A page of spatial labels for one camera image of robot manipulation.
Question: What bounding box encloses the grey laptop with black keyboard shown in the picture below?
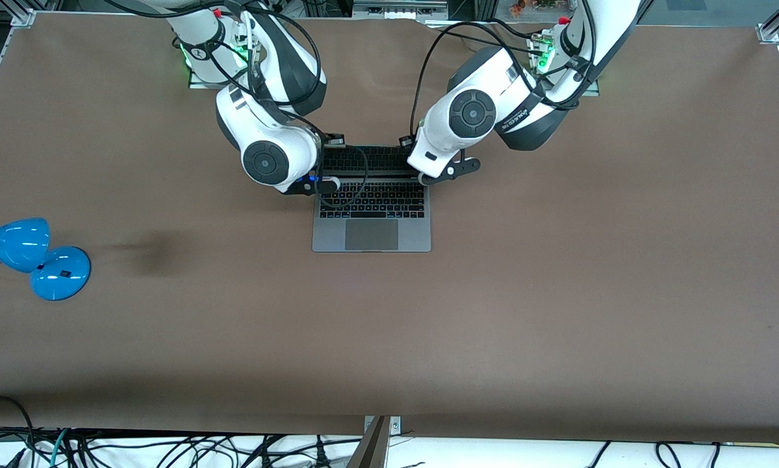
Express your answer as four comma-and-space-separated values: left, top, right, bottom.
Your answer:
311, 144, 433, 254

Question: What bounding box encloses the grey device box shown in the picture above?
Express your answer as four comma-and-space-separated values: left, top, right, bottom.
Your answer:
352, 0, 449, 21

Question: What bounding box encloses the blue desk lamp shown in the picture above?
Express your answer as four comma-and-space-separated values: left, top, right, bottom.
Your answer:
0, 217, 92, 302

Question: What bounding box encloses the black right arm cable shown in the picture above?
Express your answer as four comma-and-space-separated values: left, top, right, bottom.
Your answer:
103, 0, 371, 210

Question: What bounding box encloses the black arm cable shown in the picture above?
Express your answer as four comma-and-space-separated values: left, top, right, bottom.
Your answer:
411, 0, 599, 141
103, 0, 371, 210

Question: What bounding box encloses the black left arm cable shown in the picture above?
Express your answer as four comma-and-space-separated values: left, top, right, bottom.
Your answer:
411, 0, 599, 141

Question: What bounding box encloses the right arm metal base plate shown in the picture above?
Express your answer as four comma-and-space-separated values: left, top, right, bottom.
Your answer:
188, 26, 261, 90

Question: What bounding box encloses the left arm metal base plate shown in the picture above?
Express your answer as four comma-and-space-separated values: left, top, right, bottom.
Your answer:
530, 29, 602, 98

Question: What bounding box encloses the metal bracket with grey bar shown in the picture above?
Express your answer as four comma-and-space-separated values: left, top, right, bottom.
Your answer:
346, 415, 403, 468

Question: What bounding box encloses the teal floor cable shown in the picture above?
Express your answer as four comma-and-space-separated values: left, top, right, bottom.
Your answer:
50, 428, 71, 468

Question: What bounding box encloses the black looped floor cable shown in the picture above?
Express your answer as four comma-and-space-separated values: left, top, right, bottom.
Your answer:
0, 394, 36, 459

